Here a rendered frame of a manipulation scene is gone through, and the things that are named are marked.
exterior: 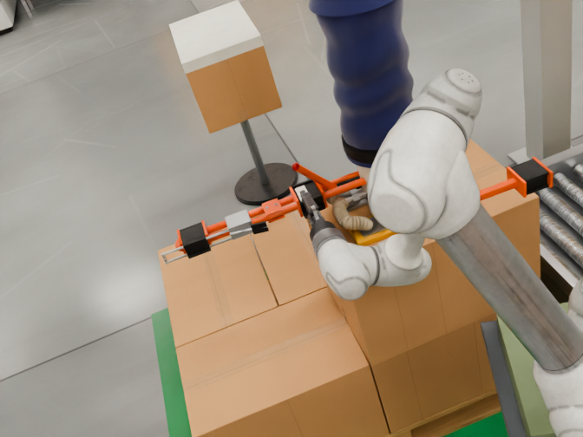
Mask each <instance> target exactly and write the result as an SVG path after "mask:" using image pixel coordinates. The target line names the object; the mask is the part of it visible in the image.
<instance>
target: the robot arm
mask: <svg viewBox="0 0 583 437"><path fill-rule="evenodd" d="M481 98H482V90H481V86H480V83H479V81H478V80H477V79H476V78H475V77H474V76H473V75H472V74H470V73H469V72H468V71H466V70H463V69H460V68H453V69H447V70H445V71H443V72H441V73H440V74H439V75H437V76H435V77H434V78H433V79H431V80H430V81H429V82H428V83H427V84H426V85H425V86H424V88H423V90H422V91H421V93H420V94H419V95H418V96H417V97H416V98H415V99H414V100H413V101H412V102H411V103H410V105H409V106H408V107H407V108H406V109H405V111H404V112H403V114H402V115H401V116H400V118H399V119H398V121H397V122H396V124H395V126H394V127H393V128H392V129H391V130H390V131H389V132H388V134H387V136H386V137H385V139H384V141H383V143H382V145H381V146H380V148H379V150H378V152H377V155H376V158H375V159H374V161H373V164H372V166H371V169H370V175H369V179H368V188H367V193H368V203H369V208H370V211H371V213H372V215H373V216H374V218H375V219H376V220H377V221H378V223H380V224H381V225H382V226H383V227H385V228H386V229H388V230H390V231H392V232H395V233H399V234H396V235H393V236H391V237H390V238H388V239H386V240H384V241H383V242H380V243H378V245H375V246H361V245H354V244H351V243H348V241H347V240H346V239H345V237H344V235H343V233H342V232H341V231H339V230H338V229H337V228H336V226H334V224H332V222H330V221H325V219H324V217H323V216H322V215H321V213H320V211H318V205H317V204H316V203H315V201H314V200H313V197H312V194H310V193H309V192H307V190H306V188H305V186H300V187H297V188H295V191H296V193H297V195H298V197H299V199H300V200H301V202H302V201H303V203H304V205H305V208H306V210H307V212H308V213H309V214H308V216H306V217H305V219H309V224H310V225H311V231H310V239H311V241H312V243H311V244H312V246H313V249H314V252H315V254H316V257H317V259H318V264H319V268H320V270H321V273H322V275H323V277H324V280H325V281H326V283H327V284H328V285H329V286H330V288H331V289H332V290H333V292H334V293H335V294H337V295H338V296H339V297H341V298H342V299H343V300H348V301H352V300H357V299H358V298H360V297H362V296H363V295H364V294H365V293H366V291H367V290H368V288H369V286H381V287H393V286H404V285H410V284H415V283H417V282H420V281H422V280H423V279H424V278H426V276H428V274H429V272H430V270H431V265H432V262H431V258H430V255H429V253H428V252H427V251H426V250H425V249H423V243H424V239H425V238H429V239H434V240H435V241H436V242H437V243H438V244H439V245H440V247H441V248H442V249H443V250H444V252H445V253H446V254H447V255H448V256H449V258H450V259H451V260H452V261H453V262H454V264H455V265H456V266H457V267H458V269H459V270H460V271H461V272H462V274H463V275H464V276H465V277H466V278H467V280H468V281H469V282H470V283H471V284H472V285H473V286H474V287H475V289H476V290H477V291H478V292H479V293H480V295H481V296H482V297H483V298H484V299H485V301H486V302H487V303H488V304H489V306H490V307H491V308H492V309H493V310H494V312H495V313H496V314H497V315H498V317H499V318H500V319H501V320H502V321H503V322H504V323H505V324H506V325H507V327H508V328H509V329H510V330H511V332H512V333H513V334H514V335H515V336H516V338H517V339H518V340H519V341H520V342H521V344H522V345H523V346H524V347H525V349H526V350H527V351H528V352H529V354H530V355H531V356H532V357H533V358H534V365H533V376H534V380H535V381H536V383H537V385H538V388H539V390H540V393H541V395H542V397H543V400H544V402H545V404H546V407H547V410H548V411H549V412H550V413H549V421H550V424H551V426H552V428H553V430H554V432H555V434H556V436H557V437H583V278H582V279H581V280H580V281H579V282H578V283H577V284H576V285H575V286H574V288H573V290H572V292H571V294H570V296H569V301H568V314H567V313H566V312H565V311H564V309H563V308H562V307H561V306H560V304H559V303H558V302H557V300H556V299H555V298H554V296H553V295H552V294H551V292H550V291H549V290H548V289H547V287H546V286H545V285H544V283H542V282H541V280H540V279H539V277H538V276H537V275H536V274H535V272H534V271H533V270H532V268H531V267H530V266H529V264H528V263H527V262H526V260H525V259H524V258H523V256H522V255H521V254H520V253H519V252H518V251H517V250H516V248H515V247H514V245H513V244H512V243H511V242H510V240H509V239H508V238H507V236H506V235H505V234H504V232H503V231H502V230H501V228H500V227H499V226H498V225H497V224H496V223H495V221H494V220H493V219H492V218H491V216H490V215H489V214H488V212H487V211H486V210H485V208H484V207H483V206H482V204H481V197H480V190H479V188H478V185H477V184H476V182H475V178H474V175H473V173H472V171H471V168H470V165H469V163H468V158H467V155H466V154H465V153H466V150H467V147H468V142H469V139H470V136H471V133H472V130H473V127H474V120H475V118H476V116H477V115H478V114H479V111H480V107H481Z"/></svg>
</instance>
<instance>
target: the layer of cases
mask: <svg viewBox="0 0 583 437"><path fill-rule="evenodd" d="M266 223H267V226H268V229H269V231H268V232H261V233H258V234H253V233H251V236H252V238H251V236H250V234H248V235H245V236H244V237H241V238H237V239H234V240H229V241H226V242H225V243H222V244H219V245H215V246H213V247H211V251H209V252H206V253H204V254H201V255H199V256H197V257H194V258H188V256H187V257H184V258H181V259H178V260H175V261H173V262H171V263H168V264H165V261H164V259H163V257H162V256H161V253H164V252H167V251H171V250H173V249H176V248H175V244H174V245H170V246H168V247H165V248H163V249H160V250H158V255H159V260H160V268H161V274H162V278H163V283H164V288H165V292H166V298H167V306H168V311H169V316H170V321H171V325H172V330H173V335H174V344H175V348H176V353H177V358H178V363H179V367H180V376H181V381H182V386H183V390H184V396H185V400H186V405H187V413H188V419H189V423H190V428H191V433H192V437H384V436H386V435H388V434H390V432H391V433H394V432H396V431H398V430H400V429H403V428H405V427H408V426H410V425H412V424H415V423H417V422H418V421H422V420H424V419H427V418H429V417H430V416H433V415H435V414H439V413H441V412H443V411H445V410H447V409H450V408H452V407H455V406H457V405H459V404H462V403H464V402H465V401H469V400H471V399H474V398H475V397H477V396H480V395H483V394H486V393H487V392H490V391H492V390H494V389H496V387H495V382H494V378H493V375H492V371H491V368H490V364H489V360H488V354H487V351H486V347H485V344H484V341H483V337H482V333H481V323H483V322H489V321H495V320H497V319H496V315H497V314H496V313H493V314H491V315H489V316H485V317H483V318H482V319H479V320H477V321H475V322H472V323H470V324H468V325H465V326H463V327H461V328H459V329H456V330H454V331H451V332H449V333H448V334H445V335H443V336H440V337H437V338H436V339H434V340H431V341H429V342H426V343H424V344H422V345H420V346H417V347H415V348H413V349H410V350H408V351H406V352H403V353H402V354H400V355H396V356H394V357H392V358H390V359H388V360H386V361H384V362H380V363H378V364H376V365H374V366H371V365H370V363H369V361H368V359H367V357H366V356H365V354H364V352H363V350H362V349H361V347H360V345H359V343H358V341H357V339H356V338H355V336H354V334H353V332H352V331H351V329H350V326H349V324H348V323H347V322H346V320H345V318H344V316H343V314H342V312H341V310H340V309H339V307H338V306H337V303H336V301H335V299H334V298H333V296H332V294H331V292H330V291H329V289H328V286H327V283H326V281H325V280H324V277H323V275H322V273H321V270H320V268H319V264H318V259H317V257H316V254H315V252H314V249H313V246H312V244H311V243H312V241H311V239H310V227H309V225H308V222H307V219H305V217H302V218H301V217H300V215H299V213H298V210H296V211H294V212H289V213H287V214H285V217H284V218H281V219H278V220H275V221H273V222H271V223H269V222H268V221H266ZM252 240H253V241H252ZM253 242H254V244H253ZM254 245H255V246H256V249H257V251H258V253H257V252H256V249H255V246H254ZM258 254H259V256H258ZM259 258H260V259H261V262H262V264H263V266H264V268H265V271H264V269H263V266H262V264H261V262H260V260H259ZM265 273H266V274H265ZM266 275H267V277H268V279H269V282H270V284H271V286H270V284H269V282H268V279H267V277H266ZM271 287H272V288H271ZM272 290H273V292H274V295H275V296H274V295H273V292H272ZM275 297H276V299H277V301H278V303H277V302H276V299H275ZM278 305H279V307H278ZM389 430H390V432H389Z"/></svg>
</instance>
